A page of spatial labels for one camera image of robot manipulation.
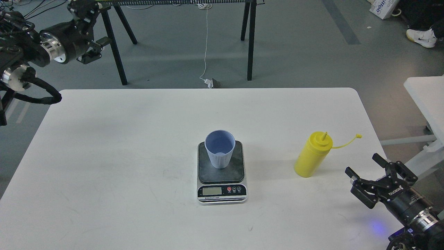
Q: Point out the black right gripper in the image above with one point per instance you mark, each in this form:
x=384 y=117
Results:
x=395 y=191

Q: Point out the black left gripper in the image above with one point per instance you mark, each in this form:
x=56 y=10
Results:
x=74 y=39

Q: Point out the yellow squeeze bottle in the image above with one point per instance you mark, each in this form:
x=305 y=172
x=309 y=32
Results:
x=315 y=150

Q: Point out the blue ribbed plastic cup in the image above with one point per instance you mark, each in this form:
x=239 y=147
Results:
x=219 y=145

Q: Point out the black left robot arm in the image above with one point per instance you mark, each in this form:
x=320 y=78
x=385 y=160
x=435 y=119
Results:
x=22 y=45

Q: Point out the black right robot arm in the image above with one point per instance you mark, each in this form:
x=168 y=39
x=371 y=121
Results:
x=409 y=239

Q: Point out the digital kitchen scale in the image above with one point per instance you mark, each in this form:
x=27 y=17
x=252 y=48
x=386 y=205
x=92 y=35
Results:
x=221 y=186

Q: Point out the black trestle table background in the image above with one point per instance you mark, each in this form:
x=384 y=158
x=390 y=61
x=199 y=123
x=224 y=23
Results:
x=181 y=31

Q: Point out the white power adapter on floor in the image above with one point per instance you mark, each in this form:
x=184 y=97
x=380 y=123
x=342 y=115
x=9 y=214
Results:
x=212 y=83

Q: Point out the white sneaker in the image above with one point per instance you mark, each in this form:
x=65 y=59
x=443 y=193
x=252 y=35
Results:
x=426 y=39

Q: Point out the white cardboard box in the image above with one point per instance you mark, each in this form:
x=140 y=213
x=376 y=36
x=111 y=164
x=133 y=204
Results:
x=383 y=9

